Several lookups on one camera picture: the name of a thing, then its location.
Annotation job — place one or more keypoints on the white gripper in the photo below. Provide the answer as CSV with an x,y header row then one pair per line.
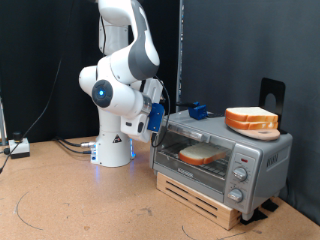
x,y
133,126

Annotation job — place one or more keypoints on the white bread slice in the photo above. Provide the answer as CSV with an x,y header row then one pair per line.
x,y
250,113
240,125
203,153

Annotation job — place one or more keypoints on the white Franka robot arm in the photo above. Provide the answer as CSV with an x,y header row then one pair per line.
x,y
110,146

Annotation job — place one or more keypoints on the silver oven knob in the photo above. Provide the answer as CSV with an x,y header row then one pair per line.
x,y
240,174
235,195

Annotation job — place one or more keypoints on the silver toaster oven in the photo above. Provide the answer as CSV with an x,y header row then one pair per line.
x,y
266,166

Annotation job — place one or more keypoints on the vertical metal pole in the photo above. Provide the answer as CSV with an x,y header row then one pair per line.
x,y
180,50

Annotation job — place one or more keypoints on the grey emergency stop box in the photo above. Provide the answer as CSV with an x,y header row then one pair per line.
x,y
20,146

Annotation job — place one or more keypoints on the round wooden board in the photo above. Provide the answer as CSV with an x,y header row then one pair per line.
x,y
263,135

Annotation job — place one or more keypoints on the thin metal stand pole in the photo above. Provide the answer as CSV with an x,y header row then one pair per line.
x,y
2,126

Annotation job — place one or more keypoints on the slotted wooden block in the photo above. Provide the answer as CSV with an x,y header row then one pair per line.
x,y
230,216

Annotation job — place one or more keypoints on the black metal bookend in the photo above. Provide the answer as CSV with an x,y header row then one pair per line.
x,y
266,86

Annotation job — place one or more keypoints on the black foam pad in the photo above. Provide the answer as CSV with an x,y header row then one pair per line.
x,y
255,216
270,205

